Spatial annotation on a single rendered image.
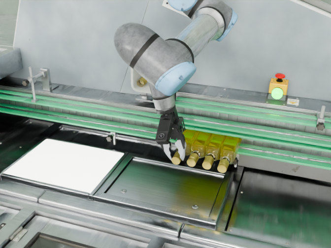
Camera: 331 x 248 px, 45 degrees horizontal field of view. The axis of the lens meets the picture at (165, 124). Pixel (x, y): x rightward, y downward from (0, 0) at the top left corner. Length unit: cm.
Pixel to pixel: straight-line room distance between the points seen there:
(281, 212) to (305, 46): 65
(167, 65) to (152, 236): 61
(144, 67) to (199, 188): 66
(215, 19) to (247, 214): 70
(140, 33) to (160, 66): 10
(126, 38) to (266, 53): 77
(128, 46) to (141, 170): 73
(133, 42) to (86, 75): 96
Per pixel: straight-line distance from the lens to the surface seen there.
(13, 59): 214
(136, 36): 108
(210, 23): 134
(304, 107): 166
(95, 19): 190
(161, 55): 106
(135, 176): 164
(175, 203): 150
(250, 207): 157
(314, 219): 158
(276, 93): 164
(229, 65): 174
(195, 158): 149
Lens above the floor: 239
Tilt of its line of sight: 58 degrees down
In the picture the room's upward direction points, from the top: 142 degrees counter-clockwise
